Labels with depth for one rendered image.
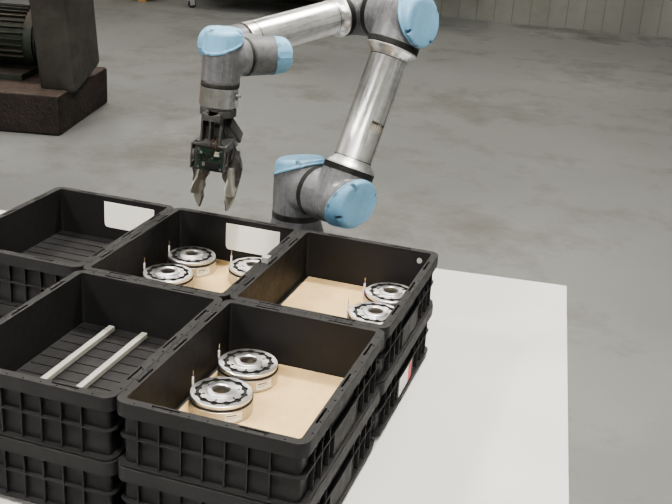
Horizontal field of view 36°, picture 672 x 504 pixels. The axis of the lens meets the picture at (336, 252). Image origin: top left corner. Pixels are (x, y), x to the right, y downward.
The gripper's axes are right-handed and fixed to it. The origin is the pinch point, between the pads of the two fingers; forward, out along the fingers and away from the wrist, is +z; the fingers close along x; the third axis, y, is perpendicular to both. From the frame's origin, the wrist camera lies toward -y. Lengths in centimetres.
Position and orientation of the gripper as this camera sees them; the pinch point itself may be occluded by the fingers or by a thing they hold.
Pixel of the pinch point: (214, 201)
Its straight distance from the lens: 209.4
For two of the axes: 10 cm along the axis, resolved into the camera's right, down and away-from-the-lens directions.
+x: 9.8, 1.7, -1.3
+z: -1.1, 9.2, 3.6
